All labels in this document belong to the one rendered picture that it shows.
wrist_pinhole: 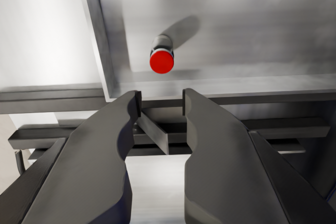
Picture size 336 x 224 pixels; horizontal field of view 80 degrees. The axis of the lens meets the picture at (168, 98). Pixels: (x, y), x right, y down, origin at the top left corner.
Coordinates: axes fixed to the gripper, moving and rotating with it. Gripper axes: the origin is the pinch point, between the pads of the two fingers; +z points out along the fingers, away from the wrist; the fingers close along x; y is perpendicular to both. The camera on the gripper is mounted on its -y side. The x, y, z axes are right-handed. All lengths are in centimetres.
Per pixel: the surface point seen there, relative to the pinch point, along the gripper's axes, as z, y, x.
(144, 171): 10.4, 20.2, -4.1
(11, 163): 97, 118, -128
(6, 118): 97, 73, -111
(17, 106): 8.4, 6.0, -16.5
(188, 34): 10.4, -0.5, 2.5
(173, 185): 10.4, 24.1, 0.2
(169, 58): 5.8, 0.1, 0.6
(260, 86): 8.4, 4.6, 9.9
